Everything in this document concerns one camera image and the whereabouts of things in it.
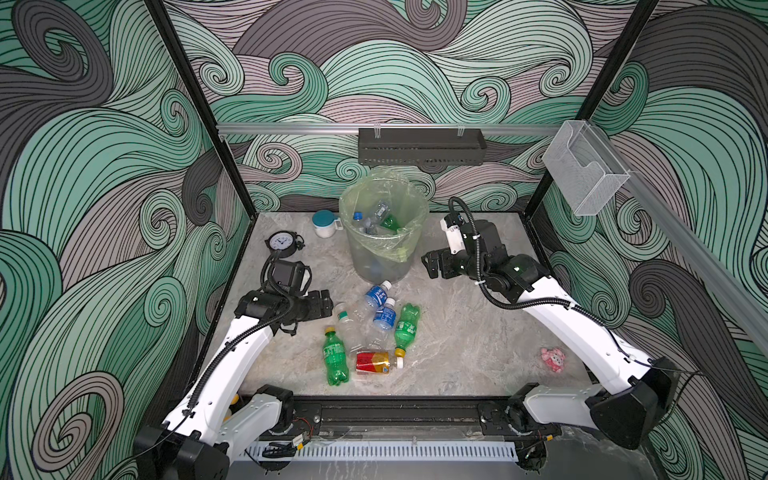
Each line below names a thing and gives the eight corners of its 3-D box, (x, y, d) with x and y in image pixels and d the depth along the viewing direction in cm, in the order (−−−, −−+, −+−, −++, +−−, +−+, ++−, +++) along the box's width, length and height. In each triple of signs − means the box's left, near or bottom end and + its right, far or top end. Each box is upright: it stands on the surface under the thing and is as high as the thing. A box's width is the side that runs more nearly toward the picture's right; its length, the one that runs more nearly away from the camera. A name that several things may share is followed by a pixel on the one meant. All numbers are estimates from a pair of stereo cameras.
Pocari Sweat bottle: (373, 349, 85) (373, 344, 82) (373, 301, 95) (373, 295, 92) (397, 349, 85) (397, 344, 82) (395, 301, 95) (395, 295, 92)
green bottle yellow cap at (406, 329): (388, 354, 85) (389, 348, 81) (403, 307, 95) (404, 300, 91) (407, 361, 84) (409, 355, 80) (420, 313, 94) (422, 305, 90)
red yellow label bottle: (355, 373, 80) (354, 370, 78) (356, 354, 83) (355, 351, 81) (396, 373, 80) (396, 370, 78) (395, 354, 83) (396, 351, 81)
